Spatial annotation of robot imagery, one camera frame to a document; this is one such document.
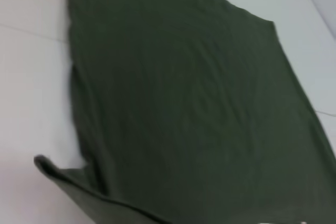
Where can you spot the dark green FREE t-shirt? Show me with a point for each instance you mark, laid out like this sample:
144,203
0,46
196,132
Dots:
183,103

